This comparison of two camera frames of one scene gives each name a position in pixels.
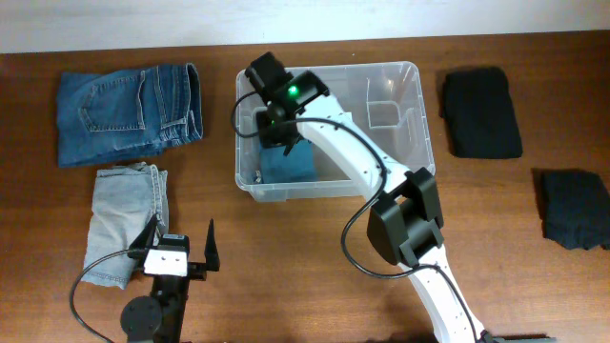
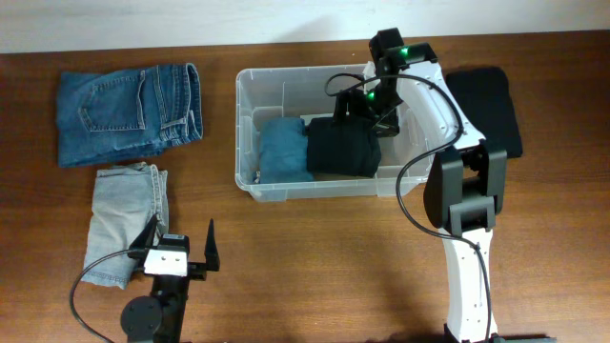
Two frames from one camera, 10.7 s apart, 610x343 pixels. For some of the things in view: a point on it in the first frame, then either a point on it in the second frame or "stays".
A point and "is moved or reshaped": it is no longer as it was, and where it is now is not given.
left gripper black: (195, 271) stays
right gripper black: (265, 136) to (388, 127)
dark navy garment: (574, 206) is moved or reshaped
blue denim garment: (297, 166) stays
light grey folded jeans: (127, 198) stays
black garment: (479, 107) stays
